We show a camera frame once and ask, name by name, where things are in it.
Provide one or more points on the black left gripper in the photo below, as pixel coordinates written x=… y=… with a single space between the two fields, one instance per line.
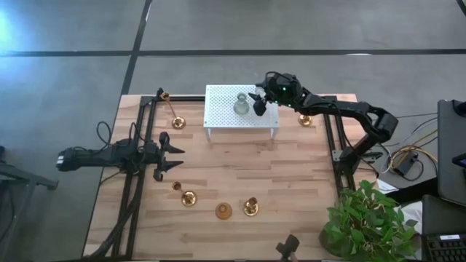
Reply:
x=152 y=165

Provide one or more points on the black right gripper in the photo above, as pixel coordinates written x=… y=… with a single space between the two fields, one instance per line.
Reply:
x=284 y=97

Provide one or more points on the grey-green glass candle holder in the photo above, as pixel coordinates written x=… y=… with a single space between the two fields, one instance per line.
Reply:
x=241 y=106

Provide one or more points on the brass candlestick holder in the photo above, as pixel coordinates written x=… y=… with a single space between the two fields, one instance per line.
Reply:
x=251 y=208
x=178 y=123
x=305 y=120
x=189 y=198

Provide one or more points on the amber glass candle holder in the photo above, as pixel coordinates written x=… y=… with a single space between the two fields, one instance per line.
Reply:
x=223 y=211

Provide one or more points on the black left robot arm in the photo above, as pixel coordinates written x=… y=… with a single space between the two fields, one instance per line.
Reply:
x=94 y=156

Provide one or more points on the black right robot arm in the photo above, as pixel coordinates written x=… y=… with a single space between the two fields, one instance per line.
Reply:
x=346 y=109

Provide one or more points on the white perforated metal shelf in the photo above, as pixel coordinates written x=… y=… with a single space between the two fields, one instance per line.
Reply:
x=222 y=109

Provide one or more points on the grey metal stand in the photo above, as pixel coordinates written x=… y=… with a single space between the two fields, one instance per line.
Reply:
x=25 y=178

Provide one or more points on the black mounted device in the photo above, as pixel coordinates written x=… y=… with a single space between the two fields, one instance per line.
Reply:
x=287 y=245

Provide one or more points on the white paper sheet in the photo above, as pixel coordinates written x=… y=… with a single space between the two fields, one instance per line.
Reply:
x=386 y=186

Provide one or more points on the black power adapter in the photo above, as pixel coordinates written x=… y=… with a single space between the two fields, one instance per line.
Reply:
x=407 y=163

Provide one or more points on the potted green leafy plant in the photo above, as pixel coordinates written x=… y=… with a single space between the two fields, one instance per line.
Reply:
x=367 y=222

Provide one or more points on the dark grey monitor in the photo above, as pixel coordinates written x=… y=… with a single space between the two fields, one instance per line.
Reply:
x=451 y=153

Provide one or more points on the black laptop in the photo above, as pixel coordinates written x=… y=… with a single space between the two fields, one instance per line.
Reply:
x=444 y=225

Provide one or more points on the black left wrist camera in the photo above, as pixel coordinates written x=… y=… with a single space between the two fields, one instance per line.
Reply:
x=151 y=151

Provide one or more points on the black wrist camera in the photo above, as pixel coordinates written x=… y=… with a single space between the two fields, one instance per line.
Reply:
x=280 y=80
x=151 y=151

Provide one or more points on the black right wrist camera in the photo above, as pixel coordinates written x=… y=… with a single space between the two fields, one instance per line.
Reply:
x=280 y=80

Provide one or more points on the black aluminium table frame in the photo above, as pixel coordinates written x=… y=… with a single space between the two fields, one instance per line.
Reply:
x=149 y=109

